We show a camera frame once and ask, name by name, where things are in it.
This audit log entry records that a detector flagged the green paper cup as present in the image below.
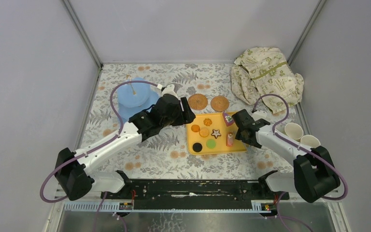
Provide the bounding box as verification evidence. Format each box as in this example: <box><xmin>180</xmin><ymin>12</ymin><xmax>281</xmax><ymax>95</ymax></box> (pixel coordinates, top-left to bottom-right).
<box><xmin>284</xmin><ymin>122</ymin><xmax>304</xmax><ymax>141</ymax></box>

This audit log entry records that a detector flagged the star shaped cookie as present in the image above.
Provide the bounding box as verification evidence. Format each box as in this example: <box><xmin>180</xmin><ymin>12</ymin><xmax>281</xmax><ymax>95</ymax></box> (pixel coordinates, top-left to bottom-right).
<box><xmin>211</xmin><ymin>129</ymin><xmax>222</xmax><ymax>139</ymax></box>

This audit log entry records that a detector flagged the orange round cookie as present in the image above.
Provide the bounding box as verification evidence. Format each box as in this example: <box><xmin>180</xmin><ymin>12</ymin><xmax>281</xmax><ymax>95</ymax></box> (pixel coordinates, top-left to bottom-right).
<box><xmin>191</xmin><ymin>125</ymin><xmax>200</xmax><ymax>132</ymax></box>

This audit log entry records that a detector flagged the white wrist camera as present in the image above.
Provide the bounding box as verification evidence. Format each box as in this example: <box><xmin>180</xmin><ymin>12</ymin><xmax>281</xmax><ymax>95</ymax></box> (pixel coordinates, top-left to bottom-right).
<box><xmin>252</xmin><ymin>110</ymin><xmax>268</xmax><ymax>121</ymax></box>
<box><xmin>157</xmin><ymin>84</ymin><xmax>180</xmax><ymax>99</ymax></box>

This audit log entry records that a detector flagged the blue three-tier cake stand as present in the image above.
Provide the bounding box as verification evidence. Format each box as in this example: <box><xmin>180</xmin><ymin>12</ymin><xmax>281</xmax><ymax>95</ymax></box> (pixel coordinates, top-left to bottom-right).
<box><xmin>117</xmin><ymin>83</ymin><xmax>159</xmax><ymax>122</ymax></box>

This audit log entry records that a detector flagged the green round macaron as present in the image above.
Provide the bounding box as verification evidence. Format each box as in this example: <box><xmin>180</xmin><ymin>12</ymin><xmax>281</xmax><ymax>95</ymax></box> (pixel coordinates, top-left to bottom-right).
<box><xmin>206</xmin><ymin>139</ymin><xmax>216</xmax><ymax>149</ymax></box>

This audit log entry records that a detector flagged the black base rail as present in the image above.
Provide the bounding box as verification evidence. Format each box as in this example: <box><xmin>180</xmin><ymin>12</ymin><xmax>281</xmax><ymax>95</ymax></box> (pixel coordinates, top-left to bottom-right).
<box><xmin>106</xmin><ymin>179</ymin><xmax>281</xmax><ymax>201</ymax></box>

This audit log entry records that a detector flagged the orange flower cookie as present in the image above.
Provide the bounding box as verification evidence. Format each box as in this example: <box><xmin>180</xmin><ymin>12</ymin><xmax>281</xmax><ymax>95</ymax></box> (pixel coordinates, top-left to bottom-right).
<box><xmin>203</xmin><ymin>118</ymin><xmax>213</xmax><ymax>127</ymax></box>

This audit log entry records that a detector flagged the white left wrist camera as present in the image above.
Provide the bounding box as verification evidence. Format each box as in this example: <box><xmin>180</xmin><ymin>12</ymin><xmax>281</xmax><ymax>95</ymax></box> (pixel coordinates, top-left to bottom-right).
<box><xmin>157</xmin><ymin>84</ymin><xmax>180</xmax><ymax>99</ymax></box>

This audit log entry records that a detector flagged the woven rattan coaster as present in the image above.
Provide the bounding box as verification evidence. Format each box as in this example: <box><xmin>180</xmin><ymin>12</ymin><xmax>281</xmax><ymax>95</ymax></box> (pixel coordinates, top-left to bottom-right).
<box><xmin>210</xmin><ymin>96</ymin><xmax>229</xmax><ymax>112</ymax></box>
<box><xmin>188</xmin><ymin>94</ymin><xmax>208</xmax><ymax>110</ymax></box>

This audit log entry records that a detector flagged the purple cake slice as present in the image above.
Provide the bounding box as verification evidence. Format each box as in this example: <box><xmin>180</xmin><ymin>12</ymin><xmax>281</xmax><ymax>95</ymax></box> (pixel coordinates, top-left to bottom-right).
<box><xmin>222</xmin><ymin>112</ymin><xmax>234</xmax><ymax>127</ymax></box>

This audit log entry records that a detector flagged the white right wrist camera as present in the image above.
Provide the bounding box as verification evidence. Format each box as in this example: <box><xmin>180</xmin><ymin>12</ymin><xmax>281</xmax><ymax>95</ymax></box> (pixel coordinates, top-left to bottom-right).
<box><xmin>252</xmin><ymin>110</ymin><xmax>268</xmax><ymax>121</ymax></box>

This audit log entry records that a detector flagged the pink paper cup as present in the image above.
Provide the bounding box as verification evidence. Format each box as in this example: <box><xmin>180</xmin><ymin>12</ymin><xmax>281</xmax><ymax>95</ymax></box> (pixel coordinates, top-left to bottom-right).
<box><xmin>300</xmin><ymin>135</ymin><xmax>321</xmax><ymax>148</ymax></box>

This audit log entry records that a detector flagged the printed cloth bag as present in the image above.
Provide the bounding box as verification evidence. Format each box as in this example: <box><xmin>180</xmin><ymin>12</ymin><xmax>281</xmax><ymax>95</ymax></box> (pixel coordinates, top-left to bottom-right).
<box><xmin>230</xmin><ymin>47</ymin><xmax>304</xmax><ymax>114</ymax></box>

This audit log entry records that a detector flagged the orange waffle cookie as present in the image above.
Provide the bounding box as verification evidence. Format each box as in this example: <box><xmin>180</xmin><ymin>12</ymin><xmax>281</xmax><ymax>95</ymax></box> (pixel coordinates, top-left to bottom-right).
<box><xmin>199</xmin><ymin>127</ymin><xmax>210</xmax><ymax>138</ymax></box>

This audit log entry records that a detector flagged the floral tablecloth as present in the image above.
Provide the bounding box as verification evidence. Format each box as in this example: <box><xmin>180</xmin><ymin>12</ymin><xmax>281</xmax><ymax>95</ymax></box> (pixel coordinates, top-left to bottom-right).
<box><xmin>81</xmin><ymin>64</ymin><xmax>292</xmax><ymax>179</ymax></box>

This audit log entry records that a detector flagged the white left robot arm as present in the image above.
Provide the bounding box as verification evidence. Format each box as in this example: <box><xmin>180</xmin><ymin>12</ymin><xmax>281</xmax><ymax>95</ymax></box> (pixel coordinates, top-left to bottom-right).
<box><xmin>54</xmin><ymin>94</ymin><xmax>196</xmax><ymax>201</ymax></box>

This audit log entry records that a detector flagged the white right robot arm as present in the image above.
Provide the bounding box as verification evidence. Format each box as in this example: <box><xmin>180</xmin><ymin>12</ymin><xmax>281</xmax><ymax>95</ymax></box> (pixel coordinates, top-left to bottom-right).
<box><xmin>232</xmin><ymin>110</ymin><xmax>341</xmax><ymax>203</ymax></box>

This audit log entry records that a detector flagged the black round cookie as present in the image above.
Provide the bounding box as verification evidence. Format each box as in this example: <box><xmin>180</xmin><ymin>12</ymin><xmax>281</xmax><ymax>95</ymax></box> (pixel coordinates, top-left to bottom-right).
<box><xmin>192</xmin><ymin>143</ymin><xmax>203</xmax><ymax>153</ymax></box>

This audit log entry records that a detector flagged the yellow serving tray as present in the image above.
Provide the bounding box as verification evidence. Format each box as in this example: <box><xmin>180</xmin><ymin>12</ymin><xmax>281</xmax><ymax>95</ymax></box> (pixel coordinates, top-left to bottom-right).
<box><xmin>186</xmin><ymin>113</ymin><xmax>247</xmax><ymax>156</ymax></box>

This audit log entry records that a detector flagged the pink cake slice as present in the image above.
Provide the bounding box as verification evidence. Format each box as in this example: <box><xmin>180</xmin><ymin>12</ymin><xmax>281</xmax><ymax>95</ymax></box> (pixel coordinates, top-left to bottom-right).
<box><xmin>226</xmin><ymin>132</ymin><xmax>234</xmax><ymax>147</ymax></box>

